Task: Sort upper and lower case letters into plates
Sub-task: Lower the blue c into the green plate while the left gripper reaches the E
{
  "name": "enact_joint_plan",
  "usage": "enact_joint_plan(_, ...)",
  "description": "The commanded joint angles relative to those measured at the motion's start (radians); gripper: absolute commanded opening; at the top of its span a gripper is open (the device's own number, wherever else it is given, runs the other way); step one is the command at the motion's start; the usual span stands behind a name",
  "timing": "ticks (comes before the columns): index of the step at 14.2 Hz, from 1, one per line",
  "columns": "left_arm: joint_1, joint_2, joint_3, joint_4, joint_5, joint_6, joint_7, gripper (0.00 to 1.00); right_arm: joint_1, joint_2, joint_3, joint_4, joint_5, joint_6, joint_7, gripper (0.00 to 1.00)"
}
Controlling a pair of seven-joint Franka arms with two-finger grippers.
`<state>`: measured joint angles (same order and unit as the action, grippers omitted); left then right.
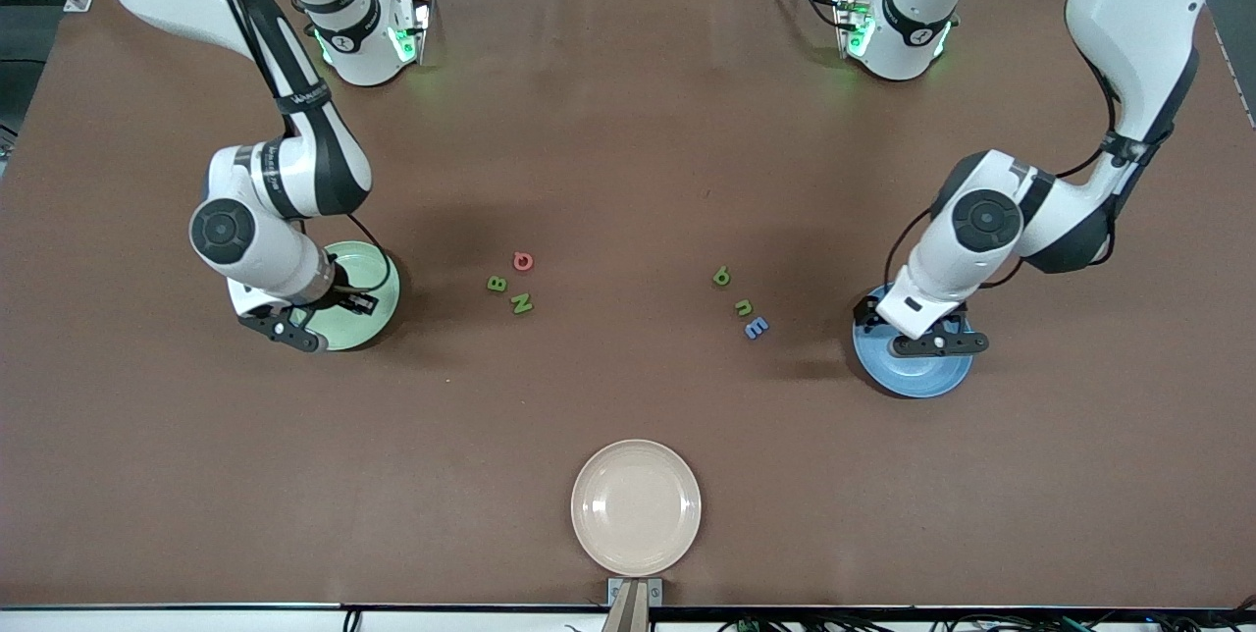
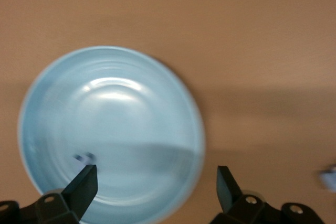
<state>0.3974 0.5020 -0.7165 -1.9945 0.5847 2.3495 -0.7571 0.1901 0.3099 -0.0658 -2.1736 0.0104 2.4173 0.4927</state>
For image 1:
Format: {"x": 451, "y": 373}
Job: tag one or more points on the silver base connector box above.
{"x": 852, "y": 24}
{"x": 412, "y": 31}

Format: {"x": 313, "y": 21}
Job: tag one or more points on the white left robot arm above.
{"x": 1128, "y": 14}

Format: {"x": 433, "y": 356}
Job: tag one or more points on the blue plate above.
{"x": 913, "y": 377}

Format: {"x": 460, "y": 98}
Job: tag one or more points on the green uppercase letter B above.
{"x": 497, "y": 285}

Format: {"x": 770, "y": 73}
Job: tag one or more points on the green lowercase letter n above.
{"x": 744, "y": 309}

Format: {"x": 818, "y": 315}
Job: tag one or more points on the red round uppercase letter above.
{"x": 516, "y": 262}

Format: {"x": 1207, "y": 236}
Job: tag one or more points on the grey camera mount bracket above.
{"x": 635, "y": 593}

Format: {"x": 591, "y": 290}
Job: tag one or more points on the green plate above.
{"x": 363, "y": 333}

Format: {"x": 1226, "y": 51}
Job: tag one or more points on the green lowercase letter g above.
{"x": 722, "y": 277}

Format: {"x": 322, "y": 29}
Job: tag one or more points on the beige plate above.
{"x": 636, "y": 507}

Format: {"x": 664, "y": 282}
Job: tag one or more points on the blue lowercase letter m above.
{"x": 757, "y": 328}

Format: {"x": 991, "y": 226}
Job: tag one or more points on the green uppercase letter N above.
{"x": 523, "y": 304}

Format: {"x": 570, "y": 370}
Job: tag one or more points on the brown table mat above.
{"x": 628, "y": 171}

